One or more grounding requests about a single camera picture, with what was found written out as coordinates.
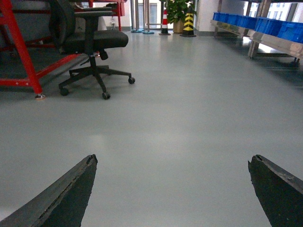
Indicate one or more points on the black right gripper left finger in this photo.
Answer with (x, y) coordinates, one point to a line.
(62, 204)

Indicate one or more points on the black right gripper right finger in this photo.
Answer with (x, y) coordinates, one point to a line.
(279, 192)

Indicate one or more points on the steel shelf with blue bins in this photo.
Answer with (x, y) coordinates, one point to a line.
(264, 31)

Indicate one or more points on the black office chair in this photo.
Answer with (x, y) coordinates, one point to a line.
(77, 32)

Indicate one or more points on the red white traffic cone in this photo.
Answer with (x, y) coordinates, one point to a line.
(164, 25)

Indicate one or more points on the green potted plant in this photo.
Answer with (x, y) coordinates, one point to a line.
(176, 13)

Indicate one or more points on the red metal table frame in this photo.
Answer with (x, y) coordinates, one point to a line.
(32, 80)

